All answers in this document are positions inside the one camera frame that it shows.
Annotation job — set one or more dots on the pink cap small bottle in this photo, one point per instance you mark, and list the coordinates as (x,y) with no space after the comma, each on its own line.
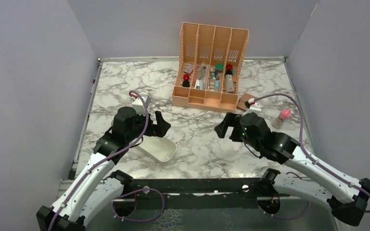
(282,117)

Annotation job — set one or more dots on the red black stamp right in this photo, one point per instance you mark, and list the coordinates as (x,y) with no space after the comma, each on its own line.
(228,69)

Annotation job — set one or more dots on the peach desk organizer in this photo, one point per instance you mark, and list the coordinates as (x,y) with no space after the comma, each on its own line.
(202,47)

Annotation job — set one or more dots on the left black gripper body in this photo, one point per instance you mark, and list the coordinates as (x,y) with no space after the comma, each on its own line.
(140,123)

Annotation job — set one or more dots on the white plastic tray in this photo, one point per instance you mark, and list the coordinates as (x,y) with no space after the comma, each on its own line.
(159,149)

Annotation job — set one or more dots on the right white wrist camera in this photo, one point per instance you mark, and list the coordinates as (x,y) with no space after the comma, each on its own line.
(252,106)

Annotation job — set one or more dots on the red black stamp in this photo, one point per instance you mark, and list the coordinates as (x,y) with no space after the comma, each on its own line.
(228,69)
(186,78)

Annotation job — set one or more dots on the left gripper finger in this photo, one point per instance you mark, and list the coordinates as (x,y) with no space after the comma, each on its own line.
(161,130)
(159,118)

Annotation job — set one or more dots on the red black stamp left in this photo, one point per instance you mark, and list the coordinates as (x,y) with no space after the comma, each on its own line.
(186,78)

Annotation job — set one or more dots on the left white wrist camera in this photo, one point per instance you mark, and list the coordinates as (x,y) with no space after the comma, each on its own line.
(138,105)

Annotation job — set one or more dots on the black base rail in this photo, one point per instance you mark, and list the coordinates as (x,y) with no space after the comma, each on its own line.
(154,194)

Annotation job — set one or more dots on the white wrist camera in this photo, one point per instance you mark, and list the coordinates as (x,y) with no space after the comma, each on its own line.
(252,106)
(138,105)

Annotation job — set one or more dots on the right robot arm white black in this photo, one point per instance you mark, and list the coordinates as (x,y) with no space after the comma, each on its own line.
(345,196)

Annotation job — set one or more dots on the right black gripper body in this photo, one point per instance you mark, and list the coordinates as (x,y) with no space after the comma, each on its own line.
(238,134)

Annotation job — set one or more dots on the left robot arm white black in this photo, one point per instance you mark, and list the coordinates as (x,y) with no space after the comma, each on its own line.
(93,189)

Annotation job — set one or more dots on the green cap bottle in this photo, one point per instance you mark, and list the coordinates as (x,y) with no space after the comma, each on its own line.
(219,68)

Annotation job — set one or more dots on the brown leather card holder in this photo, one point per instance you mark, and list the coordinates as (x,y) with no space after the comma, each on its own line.
(241,102)

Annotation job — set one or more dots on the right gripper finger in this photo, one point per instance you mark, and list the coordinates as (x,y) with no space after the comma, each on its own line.
(230,119)
(221,129)

